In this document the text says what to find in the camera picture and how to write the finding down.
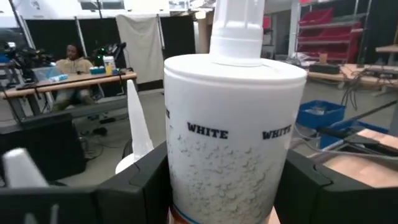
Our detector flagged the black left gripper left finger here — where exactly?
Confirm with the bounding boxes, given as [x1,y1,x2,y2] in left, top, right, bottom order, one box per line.
[0,141,172,224]

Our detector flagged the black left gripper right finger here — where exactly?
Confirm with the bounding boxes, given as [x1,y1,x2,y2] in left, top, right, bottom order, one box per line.
[273,149,398,224]

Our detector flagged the background Lysol canister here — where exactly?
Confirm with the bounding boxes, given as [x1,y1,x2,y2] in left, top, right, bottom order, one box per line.
[103,55,117,76]

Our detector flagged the black cabinet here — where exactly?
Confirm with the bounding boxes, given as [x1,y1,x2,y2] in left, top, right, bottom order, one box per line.
[0,112,87,184]

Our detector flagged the blue crate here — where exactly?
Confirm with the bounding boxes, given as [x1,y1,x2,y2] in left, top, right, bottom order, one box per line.
[295,100,346,130]

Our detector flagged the wooden background table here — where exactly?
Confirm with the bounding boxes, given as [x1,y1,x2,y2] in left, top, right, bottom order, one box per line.
[0,70,138,125]

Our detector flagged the wooden workbench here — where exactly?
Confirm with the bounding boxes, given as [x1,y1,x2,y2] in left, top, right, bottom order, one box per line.
[306,63,398,94]

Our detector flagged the background blue tube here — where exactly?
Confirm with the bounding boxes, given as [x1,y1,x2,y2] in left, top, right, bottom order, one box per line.
[49,73,69,83]

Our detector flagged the black box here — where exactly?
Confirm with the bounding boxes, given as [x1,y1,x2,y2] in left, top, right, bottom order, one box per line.
[308,63,341,75]

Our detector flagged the person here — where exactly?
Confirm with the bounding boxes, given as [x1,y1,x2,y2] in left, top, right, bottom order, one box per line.
[52,43,96,112]

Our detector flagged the background clear bin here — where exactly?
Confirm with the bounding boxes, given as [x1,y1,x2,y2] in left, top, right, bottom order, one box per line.
[32,66,62,82]

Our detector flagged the white curtain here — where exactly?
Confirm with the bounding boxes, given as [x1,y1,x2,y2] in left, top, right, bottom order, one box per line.
[115,14,165,85]

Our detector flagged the red shelf rack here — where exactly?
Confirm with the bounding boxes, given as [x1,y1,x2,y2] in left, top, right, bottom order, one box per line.
[295,0,366,65]

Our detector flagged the black table frame rail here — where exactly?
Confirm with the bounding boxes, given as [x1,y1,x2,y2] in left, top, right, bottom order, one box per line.
[317,99,398,156]

